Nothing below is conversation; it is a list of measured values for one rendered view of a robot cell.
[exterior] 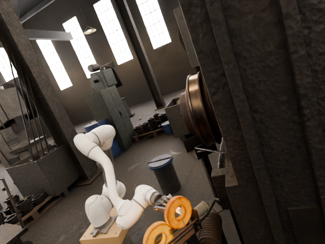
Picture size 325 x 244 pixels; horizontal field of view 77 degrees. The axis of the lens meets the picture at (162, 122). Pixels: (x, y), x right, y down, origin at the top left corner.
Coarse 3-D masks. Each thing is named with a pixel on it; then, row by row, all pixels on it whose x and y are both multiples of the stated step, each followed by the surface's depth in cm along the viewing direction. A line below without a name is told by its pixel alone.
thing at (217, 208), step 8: (184, 144) 203; (192, 144) 206; (200, 144) 208; (192, 152) 200; (200, 152) 180; (208, 152) 183; (208, 160) 193; (208, 168) 194; (208, 176) 197; (216, 208) 201
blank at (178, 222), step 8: (176, 200) 101; (184, 200) 104; (168, 208) 99; (176, 208) 101; (184, 208) 104; (168, 216) 98; (184, 216) 103; (168, 224) 99; (176, 224) 100; (184, 224) 103
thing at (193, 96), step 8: (192, 80) 117; (192, 88) 113; (192, 96) 111; (192, 104) 110; (200, 104) 109; (192, 112) 110; (200, 112) 109; (200, 120) 110; (200, 128) 112; (208, 128) 111; (200, 136) 114; (208, 136) 115; (208, 144) 124
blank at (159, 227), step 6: (156, 222) 97; (162, 222) 97; (150, 228) 94; (156, 228) 94; (162, 228) 96; (168, 228) 98; (150, 234) 92; (156, 234) 94; (162, 234) 99; (168, 234) 98; (144, 240) 92; (150, 240) 92; (162, 240) 98; (168, 240) 98
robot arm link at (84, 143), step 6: (90, 132) 148; (78, 138) 142; (84, 138) 142; (90, 138) 143; (96, 138) 146; (78, 144) 141; (84, 144) 140; (90, 144) 140; (96, 144) 144; (84, 150) 139
